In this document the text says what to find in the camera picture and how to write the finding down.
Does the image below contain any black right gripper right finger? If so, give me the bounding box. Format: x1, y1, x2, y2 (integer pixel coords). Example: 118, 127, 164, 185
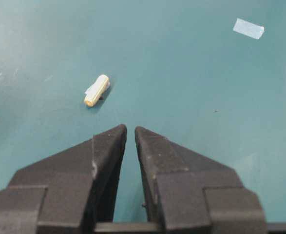
135, 127, 267, 234

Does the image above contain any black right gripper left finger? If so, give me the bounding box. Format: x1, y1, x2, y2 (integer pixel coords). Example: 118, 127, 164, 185
0, 124, 127, 234

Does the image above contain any short wooden dowel rod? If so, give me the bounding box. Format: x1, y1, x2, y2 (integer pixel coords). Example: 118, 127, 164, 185
84, 75, 110, 107

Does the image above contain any pale blue tape piece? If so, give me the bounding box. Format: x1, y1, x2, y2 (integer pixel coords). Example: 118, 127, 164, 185
233, 18, 265, 39

